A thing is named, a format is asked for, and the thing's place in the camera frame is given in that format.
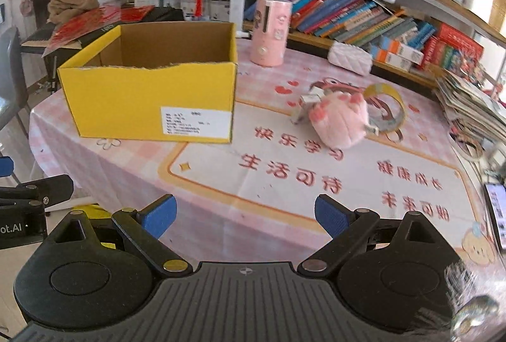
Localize cartoon desk mat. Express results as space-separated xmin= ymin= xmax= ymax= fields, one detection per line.
xmin=159 ymin=75 xmax=497 ymax=266

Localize small white labelled box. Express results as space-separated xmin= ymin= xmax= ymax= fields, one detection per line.
xmin=291 ymin=94 xmax=321 ymax=124

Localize row of books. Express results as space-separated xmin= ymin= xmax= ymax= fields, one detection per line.
xmin=243 ymin=0 xmax=438 ymax=50

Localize yellow cardboard box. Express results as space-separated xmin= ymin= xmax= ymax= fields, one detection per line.
xmin=58 ymin=22 xmax=238 ymax=143

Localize pink cylindrical humidifier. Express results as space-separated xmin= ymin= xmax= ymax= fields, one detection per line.
xmin=250 ymin=0 xmax=293 ymax=67

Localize pink pig plush toy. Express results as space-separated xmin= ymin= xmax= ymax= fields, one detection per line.
xmin=309 ymin=93 xmax=379 ymax=149

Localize stack of magazines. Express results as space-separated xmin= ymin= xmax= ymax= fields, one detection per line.
xmin=434 ymin=71 xmax=505 ymax=143

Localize pink checkered tablecloth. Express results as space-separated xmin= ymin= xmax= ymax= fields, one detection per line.
xmin=30 ymin=40 xmax=505 ymax=302

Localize orange white boxes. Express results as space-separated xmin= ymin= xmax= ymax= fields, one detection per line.
xmin=370 ymin=36 xmax=424 ymax=71

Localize red gift bag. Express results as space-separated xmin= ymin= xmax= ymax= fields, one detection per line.
xmin=42 ymin=4 xmax=154 ymax=57

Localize white pen holder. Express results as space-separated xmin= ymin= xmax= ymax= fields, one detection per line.
xmin=180 ymin=0 xmax=230 ymax=22

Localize white quilted pouch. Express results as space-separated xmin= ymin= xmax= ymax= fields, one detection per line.
xmin=327 ymin=41 xmax=373 ymax=76

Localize smartphone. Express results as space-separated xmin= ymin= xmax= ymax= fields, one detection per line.
xmin=484 ymin=183 xmax=506 ymax=255

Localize white power adapter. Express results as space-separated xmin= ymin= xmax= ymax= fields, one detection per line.
xmin=306 ymin=87 xmax=325 ymax=104

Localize grey chair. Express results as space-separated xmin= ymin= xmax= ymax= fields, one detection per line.
xmin=0 ymin=26 xmax=28 ymax=138

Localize brown knitted cloth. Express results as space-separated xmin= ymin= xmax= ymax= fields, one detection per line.
xmin=47 ymin=0 xmax=100 ymax=25

